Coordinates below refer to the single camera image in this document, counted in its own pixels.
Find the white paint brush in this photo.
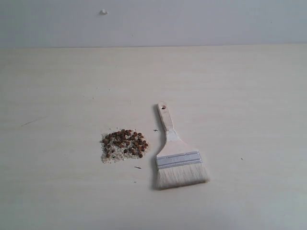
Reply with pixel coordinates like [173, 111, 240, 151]
[155, 102, 210, 190]

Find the pile of beans and grains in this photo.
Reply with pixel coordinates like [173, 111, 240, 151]
[100, 129, 150, 163]

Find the white wall hook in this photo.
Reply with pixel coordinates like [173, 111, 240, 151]
[99, 9, 108, 15]

